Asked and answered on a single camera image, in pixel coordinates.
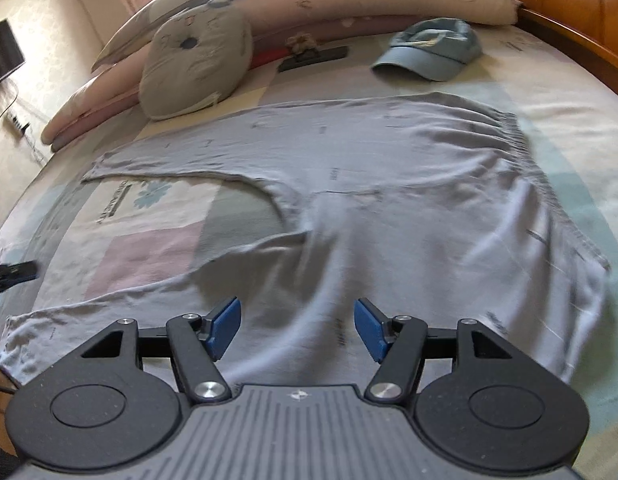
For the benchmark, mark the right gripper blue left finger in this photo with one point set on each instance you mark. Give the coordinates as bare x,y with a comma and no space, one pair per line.
197,342

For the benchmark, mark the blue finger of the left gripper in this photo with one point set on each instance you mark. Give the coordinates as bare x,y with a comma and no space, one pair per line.
17,273

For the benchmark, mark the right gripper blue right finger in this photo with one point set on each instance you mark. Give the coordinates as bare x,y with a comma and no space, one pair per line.
396,344

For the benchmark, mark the grey striped pants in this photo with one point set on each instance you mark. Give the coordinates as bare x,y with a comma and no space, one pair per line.
428,205

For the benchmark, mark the white power strip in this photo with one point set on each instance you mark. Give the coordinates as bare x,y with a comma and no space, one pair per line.
18,126

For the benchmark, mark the pink folded quilt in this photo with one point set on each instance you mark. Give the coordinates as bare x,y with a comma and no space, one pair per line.
115,87

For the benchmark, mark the grey cat face cushion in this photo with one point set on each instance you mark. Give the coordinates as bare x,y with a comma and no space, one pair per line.
195,60

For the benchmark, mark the grey patterned pillow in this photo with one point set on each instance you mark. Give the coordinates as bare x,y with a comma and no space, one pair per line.
138,30

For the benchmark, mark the blue baseball cap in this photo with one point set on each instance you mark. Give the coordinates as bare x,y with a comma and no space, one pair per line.
436,50

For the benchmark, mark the black phone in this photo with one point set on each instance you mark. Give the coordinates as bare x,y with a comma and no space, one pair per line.
311,57

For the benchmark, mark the wall mounted television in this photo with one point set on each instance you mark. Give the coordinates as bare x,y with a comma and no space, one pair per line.
11,57

